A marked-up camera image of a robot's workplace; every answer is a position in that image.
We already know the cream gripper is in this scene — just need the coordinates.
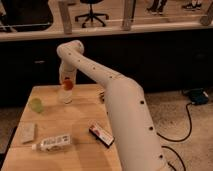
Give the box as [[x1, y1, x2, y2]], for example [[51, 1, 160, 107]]
[[59, 66, 77, 83]]

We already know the red orange apple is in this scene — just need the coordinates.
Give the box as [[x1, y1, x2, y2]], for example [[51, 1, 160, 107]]
[[62, 79, 73, 91]]

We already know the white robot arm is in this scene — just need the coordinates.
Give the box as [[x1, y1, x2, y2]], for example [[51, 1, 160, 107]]
[[57, 40, 169, 171]]

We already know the green plastic cup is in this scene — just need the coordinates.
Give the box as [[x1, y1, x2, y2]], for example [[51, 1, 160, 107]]
[[29, 98, 43, 113]]

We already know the striped chocolate bar pack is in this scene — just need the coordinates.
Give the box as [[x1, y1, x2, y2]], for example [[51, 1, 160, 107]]
[[99, 92, 105, 102]]

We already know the black office chair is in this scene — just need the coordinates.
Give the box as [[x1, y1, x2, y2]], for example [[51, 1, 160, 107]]
[[75, 0, 109, 28]]

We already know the wooden table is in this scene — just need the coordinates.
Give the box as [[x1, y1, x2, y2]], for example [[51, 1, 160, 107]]
[[1, 84, 122, 171]]

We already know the grey sponge block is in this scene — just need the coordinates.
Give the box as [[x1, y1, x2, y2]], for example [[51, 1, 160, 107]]
[[20, 123, 36, 143]]

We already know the clear plastic bottle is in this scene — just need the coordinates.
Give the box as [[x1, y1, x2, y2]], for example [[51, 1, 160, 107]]
[[32, 134, 71, 152]]

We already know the black red snack box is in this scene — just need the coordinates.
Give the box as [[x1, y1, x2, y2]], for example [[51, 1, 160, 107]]
[[89, 123, 114, 148]]

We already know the black power cable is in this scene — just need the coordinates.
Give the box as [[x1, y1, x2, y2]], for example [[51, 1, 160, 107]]
[[155, 101, 198, 171]]

